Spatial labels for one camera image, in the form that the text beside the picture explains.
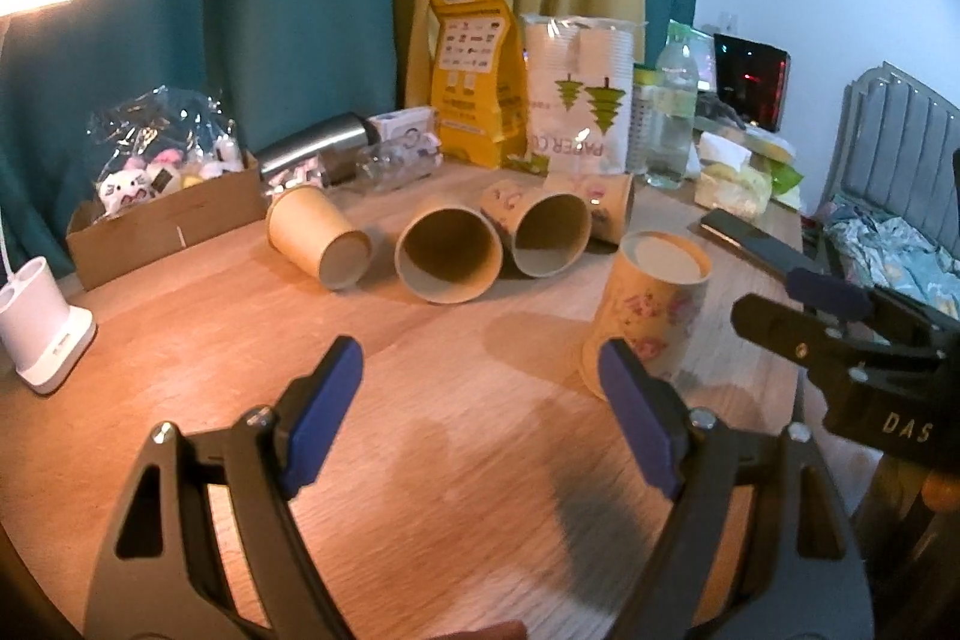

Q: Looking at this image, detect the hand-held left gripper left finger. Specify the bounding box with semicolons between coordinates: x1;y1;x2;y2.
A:
82;335;365;640

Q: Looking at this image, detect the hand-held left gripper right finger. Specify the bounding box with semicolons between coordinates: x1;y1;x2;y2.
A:
598;338;878;640

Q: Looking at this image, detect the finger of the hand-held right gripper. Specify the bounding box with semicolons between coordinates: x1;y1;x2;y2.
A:
730;293;886;395
785;267;960;333

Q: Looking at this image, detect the floral paper cup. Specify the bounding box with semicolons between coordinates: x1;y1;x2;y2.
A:
480;179;593;279
544;173;637;247
580;230;712;401

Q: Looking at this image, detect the plain brown paper cup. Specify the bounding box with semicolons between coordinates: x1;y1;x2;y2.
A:
395;196;503;305
266;184;374;291

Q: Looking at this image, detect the printed blanket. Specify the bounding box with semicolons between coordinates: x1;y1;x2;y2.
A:
814;197;960;319

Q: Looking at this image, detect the black smartphone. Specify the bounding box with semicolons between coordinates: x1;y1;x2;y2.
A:
699;209;822;281

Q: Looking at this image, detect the green packet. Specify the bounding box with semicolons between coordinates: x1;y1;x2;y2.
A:
750;134;805;208

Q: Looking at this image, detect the white tissue pack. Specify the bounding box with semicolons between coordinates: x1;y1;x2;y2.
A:
697;131;751;165

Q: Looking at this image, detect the grey padded headboard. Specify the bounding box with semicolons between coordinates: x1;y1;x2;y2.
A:
817;61;960;236

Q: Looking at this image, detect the clear water bottle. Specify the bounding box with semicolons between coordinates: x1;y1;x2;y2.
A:
645;23;704;190

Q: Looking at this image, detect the black computer case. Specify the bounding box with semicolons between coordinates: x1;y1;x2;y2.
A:
712;32;791;133

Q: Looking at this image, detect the small pink candy wrapper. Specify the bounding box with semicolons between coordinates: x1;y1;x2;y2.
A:
266;160;329;196

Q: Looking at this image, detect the green-lid plastic container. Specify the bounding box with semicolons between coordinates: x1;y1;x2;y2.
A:
626;62;661;175

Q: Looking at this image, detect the empty clear plastic bottle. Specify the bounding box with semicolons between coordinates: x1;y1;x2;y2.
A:
352;134;443;193

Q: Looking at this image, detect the brown cardboard box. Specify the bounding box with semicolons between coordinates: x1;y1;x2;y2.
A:
66;152;263;292

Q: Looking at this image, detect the stainless steel thermos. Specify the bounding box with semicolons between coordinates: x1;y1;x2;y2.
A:
255;113;382;187

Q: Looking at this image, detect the white desk lamp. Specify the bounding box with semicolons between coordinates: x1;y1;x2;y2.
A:
0;0;98;395

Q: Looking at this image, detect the small white box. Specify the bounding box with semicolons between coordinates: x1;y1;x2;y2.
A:
367;106;437;146

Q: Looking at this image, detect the clear pack of paper cups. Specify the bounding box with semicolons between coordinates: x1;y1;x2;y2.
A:
520;14;647;176

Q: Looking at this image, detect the clear bag of plush toys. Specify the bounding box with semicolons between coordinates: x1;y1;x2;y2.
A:
88;85;248;214

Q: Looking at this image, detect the yellow paper bag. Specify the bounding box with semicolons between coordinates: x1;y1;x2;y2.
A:
429;0;528;169

